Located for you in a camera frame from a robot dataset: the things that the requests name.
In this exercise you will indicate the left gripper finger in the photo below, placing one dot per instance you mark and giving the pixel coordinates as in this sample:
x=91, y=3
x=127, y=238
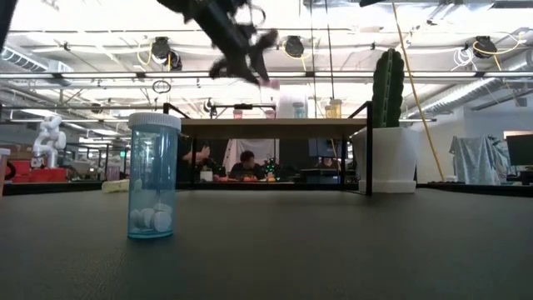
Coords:
x=220, y=67
x=263, y=54

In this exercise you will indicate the blue pill bottle white cap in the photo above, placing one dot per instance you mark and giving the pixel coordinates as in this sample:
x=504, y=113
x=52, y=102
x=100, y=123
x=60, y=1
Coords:
x=299, y=111
x=152, y=175

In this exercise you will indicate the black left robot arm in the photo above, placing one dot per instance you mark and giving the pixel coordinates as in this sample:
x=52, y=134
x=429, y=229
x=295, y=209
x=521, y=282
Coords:
x=200, y=8

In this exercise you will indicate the white hanging cloth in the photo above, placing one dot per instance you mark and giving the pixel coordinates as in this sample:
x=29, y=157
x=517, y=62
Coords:
x=260, y=146

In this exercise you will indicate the person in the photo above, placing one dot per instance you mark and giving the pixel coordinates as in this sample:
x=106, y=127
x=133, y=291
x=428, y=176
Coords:
x=327, y=163
x=247, y=168
x=193, y=156

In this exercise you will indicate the black device green lights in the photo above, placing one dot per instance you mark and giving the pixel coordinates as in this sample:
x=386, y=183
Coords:
x=270, y=167

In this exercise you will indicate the green cactus plant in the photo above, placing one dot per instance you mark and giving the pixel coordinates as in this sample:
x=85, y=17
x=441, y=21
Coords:
x=388, y=87

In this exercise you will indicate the white plant pot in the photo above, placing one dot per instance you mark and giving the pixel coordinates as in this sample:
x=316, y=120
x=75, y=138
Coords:
x=387, y=162

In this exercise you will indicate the black table mat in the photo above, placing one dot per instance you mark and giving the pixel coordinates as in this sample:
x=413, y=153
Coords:
x=333, y=250

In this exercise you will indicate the grey draped cloth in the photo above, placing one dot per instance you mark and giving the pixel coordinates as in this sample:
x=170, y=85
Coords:
x=474, y=162

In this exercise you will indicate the dark monitor screen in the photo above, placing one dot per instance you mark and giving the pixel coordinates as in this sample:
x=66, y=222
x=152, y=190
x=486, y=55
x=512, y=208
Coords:
x=520, y=150

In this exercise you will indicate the wooden shelf black frame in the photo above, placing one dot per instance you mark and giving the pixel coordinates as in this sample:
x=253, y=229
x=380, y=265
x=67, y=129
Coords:
x=270, y=128

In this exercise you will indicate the black aluminium table frame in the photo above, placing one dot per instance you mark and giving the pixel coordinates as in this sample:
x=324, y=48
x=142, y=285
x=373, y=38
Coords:
x=62, y=188

